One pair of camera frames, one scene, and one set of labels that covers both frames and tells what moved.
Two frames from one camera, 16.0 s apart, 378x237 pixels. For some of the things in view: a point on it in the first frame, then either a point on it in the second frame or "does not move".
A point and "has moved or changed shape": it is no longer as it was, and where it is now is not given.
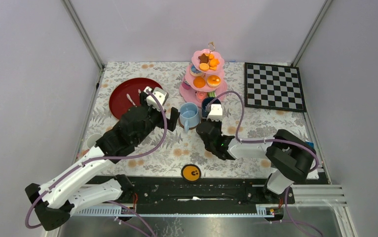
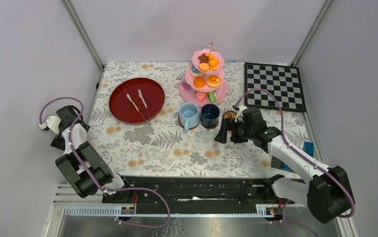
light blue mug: x=189 y=115 does not move
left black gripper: x=143 y=97 to x=57 y=142
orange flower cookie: x=214 y=62 does not move
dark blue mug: x=206 y=102 has moved or changed shape
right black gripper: x=217 y=122 to x=229 y=124
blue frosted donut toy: x=194 y=72 does not move
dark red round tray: x=126 y=94 does not move
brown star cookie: x=203 y=59 does not move
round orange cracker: x=204 y=66 does not move
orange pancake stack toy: x=213 y=81 does not move
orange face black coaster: x=191 y=173 to x=229 y=113
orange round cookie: x=199 y=82 does not move
